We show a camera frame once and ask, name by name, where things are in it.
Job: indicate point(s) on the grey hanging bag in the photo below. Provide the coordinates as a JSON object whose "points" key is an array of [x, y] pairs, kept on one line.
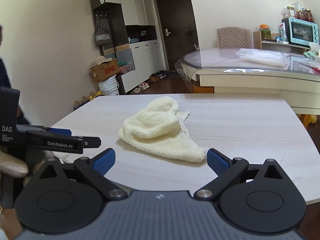
{"points": [[101, 35]]}

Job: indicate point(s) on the clear plastic bag with cloth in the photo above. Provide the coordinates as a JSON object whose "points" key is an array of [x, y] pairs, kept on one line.
{"points": [[267, 57]]}

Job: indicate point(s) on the cream terry towel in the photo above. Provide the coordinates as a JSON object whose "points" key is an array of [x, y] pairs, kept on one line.
{"points": [[159, 130]]}

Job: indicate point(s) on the cream dining table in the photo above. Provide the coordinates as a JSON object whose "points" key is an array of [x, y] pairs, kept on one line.
{"points": [[224, 71]]}

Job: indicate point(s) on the teal toaster oven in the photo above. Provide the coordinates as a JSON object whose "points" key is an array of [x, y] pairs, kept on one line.
{"points": [[301, 32]]}

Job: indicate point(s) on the white and grey cabinet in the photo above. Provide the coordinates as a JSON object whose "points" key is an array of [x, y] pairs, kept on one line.
{"points": [[131, 24]]}

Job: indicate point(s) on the cooking oil bottles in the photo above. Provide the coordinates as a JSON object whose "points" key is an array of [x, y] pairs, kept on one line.
{"points": [[86, 99]]}

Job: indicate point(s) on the gloved left hand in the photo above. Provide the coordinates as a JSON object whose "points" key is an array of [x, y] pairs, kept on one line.
{"points": [[12, 166]]}

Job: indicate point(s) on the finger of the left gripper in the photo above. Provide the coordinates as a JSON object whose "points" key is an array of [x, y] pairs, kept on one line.
{"points": [[24, 128], [48, 141]]}

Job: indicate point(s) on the orange lid jar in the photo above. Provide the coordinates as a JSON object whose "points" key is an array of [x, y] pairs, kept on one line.
{"points": [[265, 32]]}

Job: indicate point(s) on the wooden side shelf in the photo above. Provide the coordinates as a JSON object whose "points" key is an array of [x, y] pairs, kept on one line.
{"points": [[258, 42]]}

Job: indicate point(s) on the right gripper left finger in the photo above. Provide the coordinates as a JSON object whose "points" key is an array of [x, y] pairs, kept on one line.
{"points": [[92, 171]]}

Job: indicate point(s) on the cardboard box with red label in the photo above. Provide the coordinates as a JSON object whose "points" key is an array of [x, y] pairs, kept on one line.
{"points": [[105, 71]]}

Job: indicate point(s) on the straw hat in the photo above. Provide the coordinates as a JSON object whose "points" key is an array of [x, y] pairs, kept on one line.
{"points": [[101, 60]]}

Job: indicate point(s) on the white plastic bucket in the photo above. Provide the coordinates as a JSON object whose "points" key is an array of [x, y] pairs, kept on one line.
{"points": [[109, 87]]}

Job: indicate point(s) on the dark brown door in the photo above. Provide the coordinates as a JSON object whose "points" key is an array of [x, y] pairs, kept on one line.
{"points": [[178, 27]]}

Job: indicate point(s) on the shoes on floor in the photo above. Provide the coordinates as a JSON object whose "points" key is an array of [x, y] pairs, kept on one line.
{"points": [[153, 78]]}

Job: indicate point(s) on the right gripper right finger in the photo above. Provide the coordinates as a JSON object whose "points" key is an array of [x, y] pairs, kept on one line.
{"points": [[229, 173]]}

